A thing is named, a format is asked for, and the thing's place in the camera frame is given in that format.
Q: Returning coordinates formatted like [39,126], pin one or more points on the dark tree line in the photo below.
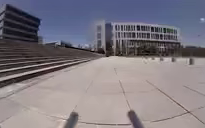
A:
[198,51]

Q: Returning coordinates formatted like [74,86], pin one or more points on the low distant building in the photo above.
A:
[56,43]

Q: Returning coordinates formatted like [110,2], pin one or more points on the dark banded building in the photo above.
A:
[18,24]

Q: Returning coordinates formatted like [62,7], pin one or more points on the row of bollards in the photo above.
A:
[173,59]

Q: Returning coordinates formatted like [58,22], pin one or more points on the wide grey stone steps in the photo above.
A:
[23,63]

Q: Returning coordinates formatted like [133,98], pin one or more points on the pale concrete slab plaza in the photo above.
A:
[106,90]

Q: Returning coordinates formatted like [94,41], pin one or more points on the robot's own part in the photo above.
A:
[71,120]
[135,119]

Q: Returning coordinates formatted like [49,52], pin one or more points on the white multi-storey building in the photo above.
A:
[140,38]

